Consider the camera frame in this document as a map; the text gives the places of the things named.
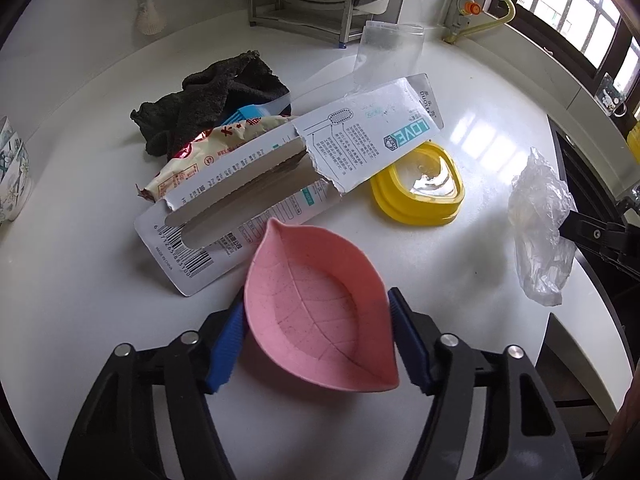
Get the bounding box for glass mug on sill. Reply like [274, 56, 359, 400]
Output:
[594, 73, 627, 118]

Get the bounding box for clear plastic bag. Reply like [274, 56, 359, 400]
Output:
[508, 148, 576, 308]

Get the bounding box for white bottle brush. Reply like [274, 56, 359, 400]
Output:
[134, 0, 165, 37]

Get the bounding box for pink leaf-shaped dish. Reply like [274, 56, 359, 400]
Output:
[244, 219, 399, 392]

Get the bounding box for gas valve with yellow hose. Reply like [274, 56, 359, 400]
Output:
[442, 0, 516, 44]

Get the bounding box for stacked patterned ceramic bowls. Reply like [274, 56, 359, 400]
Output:
[0, 117, 32, 223]

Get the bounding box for yellow plastic lid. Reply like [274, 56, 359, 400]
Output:
[370, 142, 465, 226]

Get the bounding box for red white snack wrapper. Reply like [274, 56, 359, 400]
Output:
[138, 115, 292, 203]

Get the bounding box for black kitchen sink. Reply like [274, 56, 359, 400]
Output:
[549, 120, 639, 363]

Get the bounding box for white toothbrush package card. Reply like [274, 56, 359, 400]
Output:
[134, 74, 442, 297]

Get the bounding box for black cloth rag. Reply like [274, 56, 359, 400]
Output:
[130, 50, 288, 158]

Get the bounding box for yellow oil bottle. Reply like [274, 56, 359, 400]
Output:
[626, 122, 640, 164]

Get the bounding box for steel dish rack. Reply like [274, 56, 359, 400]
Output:
[248, 0, 392, 49]

